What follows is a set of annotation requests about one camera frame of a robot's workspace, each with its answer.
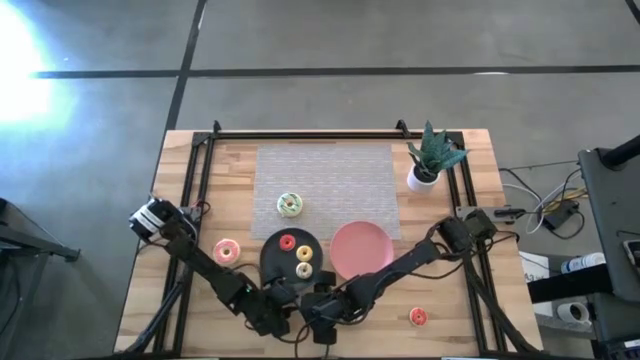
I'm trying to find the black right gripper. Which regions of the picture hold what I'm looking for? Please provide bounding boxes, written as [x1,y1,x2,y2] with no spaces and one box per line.
[300,269,350,330]

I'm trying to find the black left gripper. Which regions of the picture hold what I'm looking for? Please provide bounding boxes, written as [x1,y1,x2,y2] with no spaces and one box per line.
[248,261,302,338]

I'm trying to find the large pink frosted donut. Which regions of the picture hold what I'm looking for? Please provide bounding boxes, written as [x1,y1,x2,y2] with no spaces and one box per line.
[212,237,242,266]

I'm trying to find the large green frosted donut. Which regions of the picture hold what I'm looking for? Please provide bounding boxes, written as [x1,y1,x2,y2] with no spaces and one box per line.
[276,192,304,219]

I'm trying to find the black round plate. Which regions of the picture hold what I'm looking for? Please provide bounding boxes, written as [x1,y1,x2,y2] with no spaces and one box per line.
[259,227,325,291]

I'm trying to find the pink round plate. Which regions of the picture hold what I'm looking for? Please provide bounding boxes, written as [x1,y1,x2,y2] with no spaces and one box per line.
[329,220,396,281]

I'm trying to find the grey woven placemat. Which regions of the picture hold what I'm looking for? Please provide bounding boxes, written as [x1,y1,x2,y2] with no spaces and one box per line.
[250,144,403,241]

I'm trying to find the white plant pot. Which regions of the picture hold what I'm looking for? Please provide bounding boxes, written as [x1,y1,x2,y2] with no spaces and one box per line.
[406,164,442,196]

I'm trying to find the green snake plant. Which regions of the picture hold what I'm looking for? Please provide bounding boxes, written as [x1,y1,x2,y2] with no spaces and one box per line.
[405,119,471,177]

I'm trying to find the white paper box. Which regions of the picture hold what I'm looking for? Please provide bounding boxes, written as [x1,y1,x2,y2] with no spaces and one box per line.
[518,250,552,285]

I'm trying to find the black power adapter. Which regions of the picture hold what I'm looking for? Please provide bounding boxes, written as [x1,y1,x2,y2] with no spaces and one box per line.
[541,199,582,232]

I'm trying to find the white tape roll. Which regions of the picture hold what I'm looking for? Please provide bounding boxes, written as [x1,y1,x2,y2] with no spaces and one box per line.
[556,300,592,326]

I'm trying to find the black floor stand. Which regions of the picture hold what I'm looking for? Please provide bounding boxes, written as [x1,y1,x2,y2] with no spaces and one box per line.
[0,197,82,264]

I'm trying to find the white plastic bottle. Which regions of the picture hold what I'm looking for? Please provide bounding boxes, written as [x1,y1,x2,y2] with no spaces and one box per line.
[560,251,607,276]

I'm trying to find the black side cart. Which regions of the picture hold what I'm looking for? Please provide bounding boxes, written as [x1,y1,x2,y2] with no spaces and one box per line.
[527,133,640,360]

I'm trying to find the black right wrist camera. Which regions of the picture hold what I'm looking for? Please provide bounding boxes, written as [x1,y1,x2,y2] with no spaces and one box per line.
[311,324,340,347]

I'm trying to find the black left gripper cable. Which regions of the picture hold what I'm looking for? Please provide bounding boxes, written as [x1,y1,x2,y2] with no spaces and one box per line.
[292,322,314,359]

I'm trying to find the black aluminium table frame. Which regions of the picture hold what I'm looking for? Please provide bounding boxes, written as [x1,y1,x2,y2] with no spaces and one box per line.
[117,119,544,360]

